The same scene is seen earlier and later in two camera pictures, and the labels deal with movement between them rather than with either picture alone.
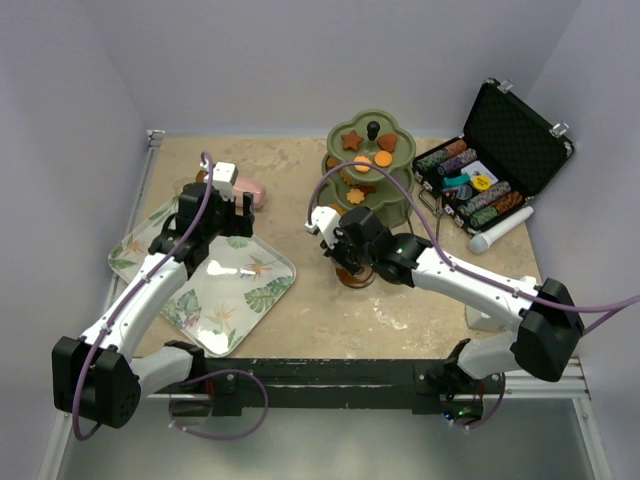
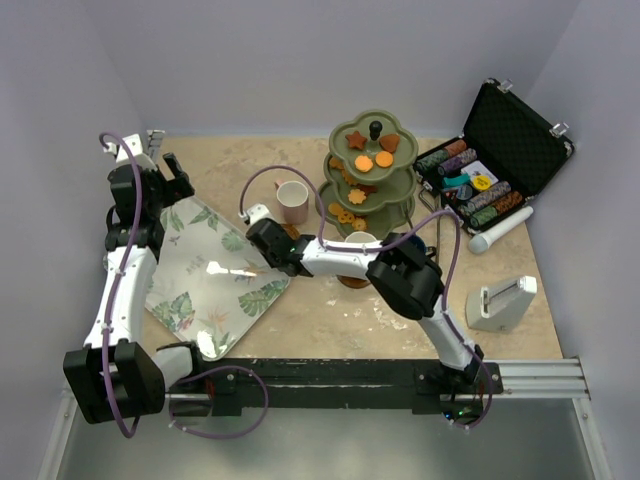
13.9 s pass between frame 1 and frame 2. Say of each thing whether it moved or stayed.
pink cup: moved
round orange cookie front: stayed
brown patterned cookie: stayed
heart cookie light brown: stayed
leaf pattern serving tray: stayed
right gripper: moved
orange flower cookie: stayed
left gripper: moved
